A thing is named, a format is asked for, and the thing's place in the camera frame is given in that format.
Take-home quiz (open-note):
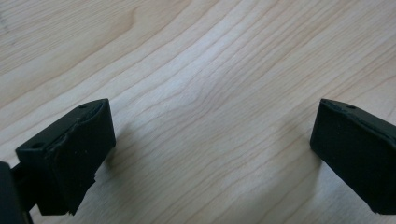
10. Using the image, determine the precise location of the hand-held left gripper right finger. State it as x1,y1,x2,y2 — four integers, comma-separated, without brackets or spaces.
310,98,396,216

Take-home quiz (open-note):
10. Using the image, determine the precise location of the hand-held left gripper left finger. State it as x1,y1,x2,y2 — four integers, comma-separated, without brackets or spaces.
15,98,117,217

